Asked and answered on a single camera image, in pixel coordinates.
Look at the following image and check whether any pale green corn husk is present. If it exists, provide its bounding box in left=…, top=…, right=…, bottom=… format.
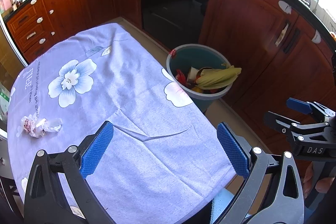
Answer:
left=196, top=67, right=242, bottom=88

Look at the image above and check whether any person's right hand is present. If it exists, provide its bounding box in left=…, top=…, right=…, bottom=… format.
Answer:
left=303, top=162, right=336, bottom=191

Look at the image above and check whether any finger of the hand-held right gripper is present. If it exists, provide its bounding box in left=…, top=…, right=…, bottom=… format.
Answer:
left=264, top=111, right=328, bottom=140
left=286, top=97, right=336, bottom=119

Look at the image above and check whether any black built-in oven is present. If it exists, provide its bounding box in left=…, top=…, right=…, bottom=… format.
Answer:
left=140, top=0, right=215, bottom=50

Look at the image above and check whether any green and white sack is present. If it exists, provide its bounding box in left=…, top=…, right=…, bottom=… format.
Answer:
left=0, top=85, right=12, bottom=122

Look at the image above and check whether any white tissue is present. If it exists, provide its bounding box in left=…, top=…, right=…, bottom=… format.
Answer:
left=20, top=114, right=63, bottom=138

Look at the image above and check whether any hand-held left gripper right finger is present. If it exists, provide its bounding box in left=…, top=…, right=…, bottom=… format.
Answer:
left=214, top=122, right=305, bottom=224

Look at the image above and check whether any red plastic bag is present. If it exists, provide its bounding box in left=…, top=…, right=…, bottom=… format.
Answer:
left=175, top=69, right=187, bottom=84

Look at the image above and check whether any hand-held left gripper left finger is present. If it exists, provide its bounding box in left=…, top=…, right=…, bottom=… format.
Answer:
left=24, top=120, right=116, bottom=224

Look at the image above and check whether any white leaf-print paper cup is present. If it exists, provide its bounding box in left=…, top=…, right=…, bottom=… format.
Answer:
left=187, top=67, right=201, bottom=83

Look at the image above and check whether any purple floral tablecloth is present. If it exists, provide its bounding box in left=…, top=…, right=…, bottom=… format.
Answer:
left=7, top=22, right=237, bottom=224

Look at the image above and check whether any dark chair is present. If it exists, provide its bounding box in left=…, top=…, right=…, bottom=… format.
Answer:
left=0, top=174, right=27, bottom=219

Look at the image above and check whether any wooden sink cabinet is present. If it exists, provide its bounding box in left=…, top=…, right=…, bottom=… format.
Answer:
left=198, top=0, right=336, bottom=153

